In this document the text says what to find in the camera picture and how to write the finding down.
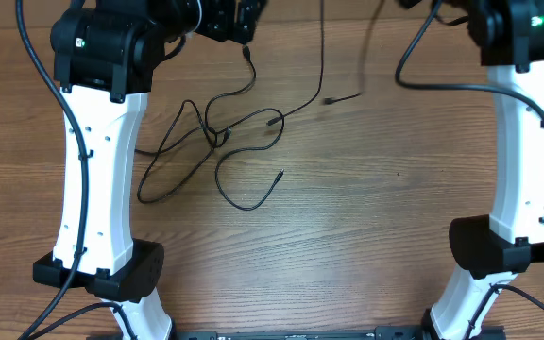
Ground black cable bundle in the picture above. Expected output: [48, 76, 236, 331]
[133, 0, 386, 212]

